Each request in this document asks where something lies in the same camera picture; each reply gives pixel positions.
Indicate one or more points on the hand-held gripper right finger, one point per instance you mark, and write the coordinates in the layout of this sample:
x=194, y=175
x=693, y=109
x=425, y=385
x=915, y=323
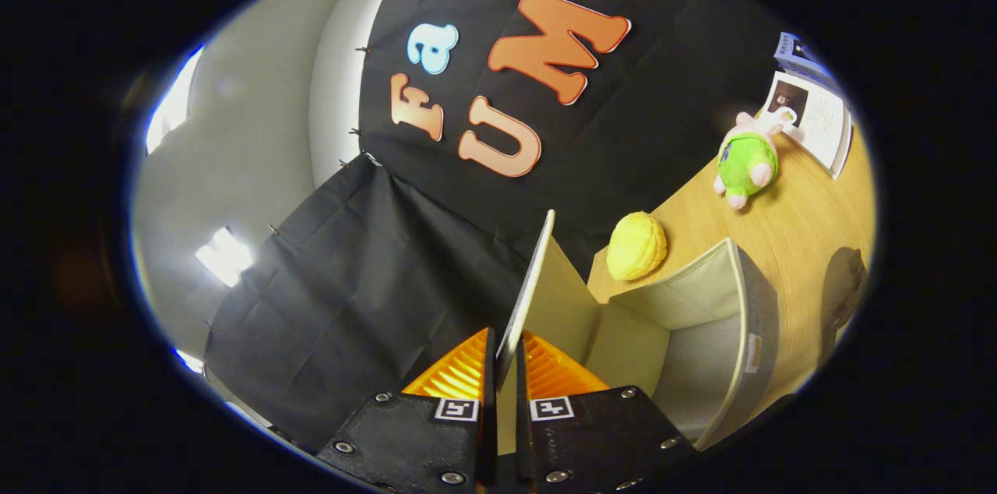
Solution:
x=523, y=439

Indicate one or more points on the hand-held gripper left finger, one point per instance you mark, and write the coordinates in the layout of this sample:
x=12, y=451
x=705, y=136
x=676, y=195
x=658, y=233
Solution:
x=487, y=439

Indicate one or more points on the beige and grey storage box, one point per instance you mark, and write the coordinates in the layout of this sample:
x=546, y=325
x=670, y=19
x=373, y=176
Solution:
x=701, y=338

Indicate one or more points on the brown fuzzy slipper shoe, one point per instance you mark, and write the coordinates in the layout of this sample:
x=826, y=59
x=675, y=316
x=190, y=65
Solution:
x=845, y=284

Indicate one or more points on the yellow plush ball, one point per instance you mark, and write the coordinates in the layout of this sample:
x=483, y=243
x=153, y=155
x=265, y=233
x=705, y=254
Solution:
x=636, y=245

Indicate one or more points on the green and pink plush toy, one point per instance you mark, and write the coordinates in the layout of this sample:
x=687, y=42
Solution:
x=746, y=159

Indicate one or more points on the white cover book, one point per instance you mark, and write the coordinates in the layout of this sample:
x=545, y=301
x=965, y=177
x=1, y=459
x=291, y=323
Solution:
x=814, y=120

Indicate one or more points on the blue cover book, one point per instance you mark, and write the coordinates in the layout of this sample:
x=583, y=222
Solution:
x=798, y=58

